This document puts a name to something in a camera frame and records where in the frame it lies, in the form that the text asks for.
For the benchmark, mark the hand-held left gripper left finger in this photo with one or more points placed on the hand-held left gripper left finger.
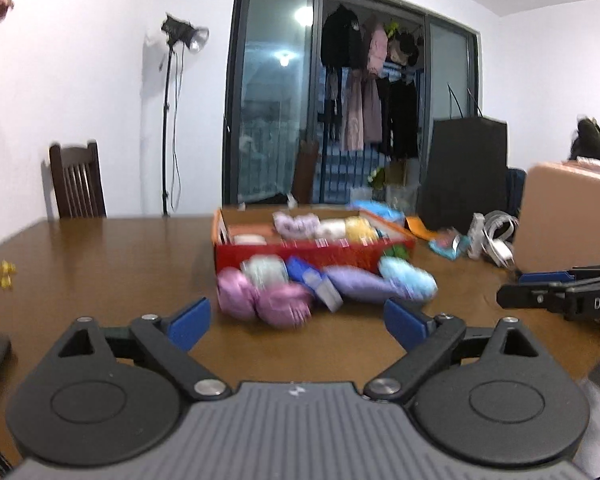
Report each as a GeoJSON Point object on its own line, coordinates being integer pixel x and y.
{"type": "Point", "coordinates": [190, 325]}

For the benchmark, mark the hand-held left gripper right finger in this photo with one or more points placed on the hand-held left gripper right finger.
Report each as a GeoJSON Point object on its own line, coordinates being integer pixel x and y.
{"type": "Point", "coordinates": [405, 325]}

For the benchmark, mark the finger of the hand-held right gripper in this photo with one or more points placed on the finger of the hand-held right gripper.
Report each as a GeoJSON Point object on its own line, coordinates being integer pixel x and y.
{"type": "Point", "coordinates": [545, 276]}
{"type": "Point", "coordinates": [530, 296]}

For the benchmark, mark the blue plush fish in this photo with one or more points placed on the blue plush fish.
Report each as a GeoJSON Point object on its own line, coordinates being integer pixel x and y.
{"type": "Point", "coordinates": [410, 280]}

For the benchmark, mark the lavender yarn skein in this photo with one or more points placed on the lavender yarn skein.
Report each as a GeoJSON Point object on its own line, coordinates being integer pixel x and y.
{"type": "Point", "coordinates": [360, 285]}

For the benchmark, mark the pale green yarn ball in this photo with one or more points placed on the pale green yarn ball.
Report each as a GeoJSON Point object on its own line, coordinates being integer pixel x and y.
{"type": "Point", "coordinates": [265, 270]}

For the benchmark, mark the small blue white packet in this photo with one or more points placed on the small blue white packet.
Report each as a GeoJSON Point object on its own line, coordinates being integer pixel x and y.
{"type": "Point", "coordinates": [312, 282]}

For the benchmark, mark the red cardboard box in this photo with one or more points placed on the red cardboard box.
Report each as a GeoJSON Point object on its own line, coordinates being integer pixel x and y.
{"type": "Point", "coordinates": [300, 255]}

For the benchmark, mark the tan cardboard box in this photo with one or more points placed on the tan cardboard box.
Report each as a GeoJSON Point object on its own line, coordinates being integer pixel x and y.
{"type": "Point", "coordinates": [565, 220]}

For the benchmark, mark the teal pink snack packet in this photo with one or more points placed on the teal pink snack packet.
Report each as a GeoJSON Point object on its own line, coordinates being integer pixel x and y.
{"type": "Point", "coordinates": [447, 245]}

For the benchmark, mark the orange card packet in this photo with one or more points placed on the orange card packet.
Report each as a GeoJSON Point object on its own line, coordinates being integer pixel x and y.
{"type": "Point", "coordinates": [420, 227]}

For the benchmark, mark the blue tissue pack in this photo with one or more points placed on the blue tissue pack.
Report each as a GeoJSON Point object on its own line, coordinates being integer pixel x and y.
{"type": "Point", "coordinates": [380, 212]}

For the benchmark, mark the clear drinking glass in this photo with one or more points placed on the clear drinking glass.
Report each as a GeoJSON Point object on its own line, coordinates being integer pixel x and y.
{"type": "Point", "coordinates": [402, 200]}

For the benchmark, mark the black paper bag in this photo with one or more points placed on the black paper bag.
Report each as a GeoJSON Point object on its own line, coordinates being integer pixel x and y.
{"type": "Point", "coordinates": [462, 170]}

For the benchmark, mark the dark wooden slatted chair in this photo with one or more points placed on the dark wooden slatted chair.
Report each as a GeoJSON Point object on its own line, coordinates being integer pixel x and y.
{"type": "Point", "coordinates": [77, 180]}

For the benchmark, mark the wooden chair by door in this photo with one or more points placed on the wooden chair by door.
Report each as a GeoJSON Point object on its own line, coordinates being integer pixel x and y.
{"type": "Point", "coordinates": [306, 170]}

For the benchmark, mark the small yellow bits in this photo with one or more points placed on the small yellow bits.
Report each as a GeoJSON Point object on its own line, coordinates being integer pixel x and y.
{"type": "Point", "coordinates": [5, 275]}

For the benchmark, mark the black hanging garment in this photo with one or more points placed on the black hanging garment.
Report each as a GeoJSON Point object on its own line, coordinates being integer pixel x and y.
{"type": "Point", "coordinates": [404, 115]}

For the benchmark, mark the mauve hanging coat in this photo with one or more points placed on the mauve hanging coat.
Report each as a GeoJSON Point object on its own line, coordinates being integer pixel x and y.
{"type": "Point", "coordinates": [360, 110]}

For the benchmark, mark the sliding glass door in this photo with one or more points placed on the sliding glass door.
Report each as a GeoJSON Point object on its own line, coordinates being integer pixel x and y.
{"type": "Point", "coordinates": [275, 110]}

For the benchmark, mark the pink hanging jacket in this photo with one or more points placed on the pink hanging jacket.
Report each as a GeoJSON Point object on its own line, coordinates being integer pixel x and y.
{"type": "Point", "coordinates": [376, 52]}

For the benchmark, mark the studio light on stand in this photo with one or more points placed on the studio light on stand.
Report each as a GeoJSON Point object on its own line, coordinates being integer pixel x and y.
{"type": "Point", "coordinates": [187, 35]}

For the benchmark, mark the black hanging jacket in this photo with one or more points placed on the black hanging jacket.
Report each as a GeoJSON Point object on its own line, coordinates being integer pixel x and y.
{"type": "Point", "coordinates": [340, 35]}

